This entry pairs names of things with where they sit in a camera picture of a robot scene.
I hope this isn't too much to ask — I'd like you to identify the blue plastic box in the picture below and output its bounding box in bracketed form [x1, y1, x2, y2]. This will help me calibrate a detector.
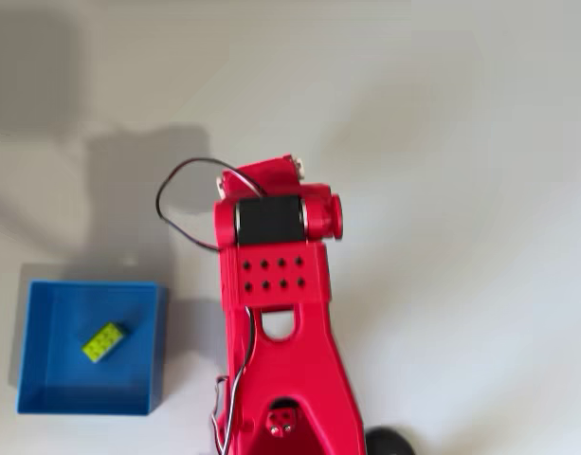
[15, 280, 171, 417]

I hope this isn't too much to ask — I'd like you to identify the white black red arm cable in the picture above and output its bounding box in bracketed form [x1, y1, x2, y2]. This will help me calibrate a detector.
[210, 305, 259, 455]

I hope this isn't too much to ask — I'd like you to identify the green lego brick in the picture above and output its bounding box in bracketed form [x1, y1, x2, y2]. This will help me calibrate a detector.
[81, 321, 131, 365]

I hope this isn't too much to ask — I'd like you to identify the black camera stand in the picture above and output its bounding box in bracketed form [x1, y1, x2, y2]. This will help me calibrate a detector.
[365, 427, 415, 455]

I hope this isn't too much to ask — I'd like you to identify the black red servo cable loop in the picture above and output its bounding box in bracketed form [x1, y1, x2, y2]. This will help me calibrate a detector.
[154, 157, 268, 253]

